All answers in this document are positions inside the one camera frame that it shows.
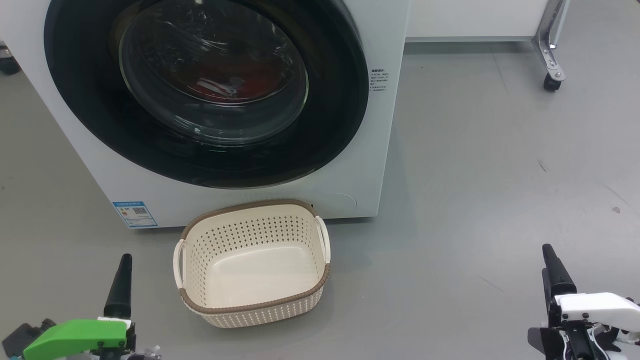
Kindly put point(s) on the white cabinet panel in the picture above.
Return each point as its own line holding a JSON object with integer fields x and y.
{"x": 475, "y": 20}

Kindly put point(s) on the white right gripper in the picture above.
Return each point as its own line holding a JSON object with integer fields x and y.
{"x": 600, "y": 307}

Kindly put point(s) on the metal frame leg with caster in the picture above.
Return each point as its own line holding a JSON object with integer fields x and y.
{"x": 547, "y": 55}

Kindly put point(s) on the red garment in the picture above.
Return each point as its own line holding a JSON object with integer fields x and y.
{"x": 250, "y": 82}

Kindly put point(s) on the white front-load washing machine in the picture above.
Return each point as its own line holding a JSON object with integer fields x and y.
{"x": 260, "y": 205}

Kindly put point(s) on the black round washer door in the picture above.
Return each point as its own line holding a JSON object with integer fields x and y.
{"x": 330, "y": 115}

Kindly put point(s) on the cream perforated laundry basket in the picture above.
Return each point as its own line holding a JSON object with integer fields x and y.
{"x": 260, "y": 275}

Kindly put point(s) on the dark caster wheel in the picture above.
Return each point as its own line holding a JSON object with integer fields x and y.
{"x": 7, "y": 62}

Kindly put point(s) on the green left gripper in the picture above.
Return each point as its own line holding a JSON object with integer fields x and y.
{"x": 75, "y": 337}

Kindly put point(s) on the blue energy label sticker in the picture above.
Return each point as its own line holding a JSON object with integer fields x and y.
{"x": 135, "y": 214}

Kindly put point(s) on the printed text warning sticker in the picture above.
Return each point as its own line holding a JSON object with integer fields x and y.
{"x": 379, "y": 81}

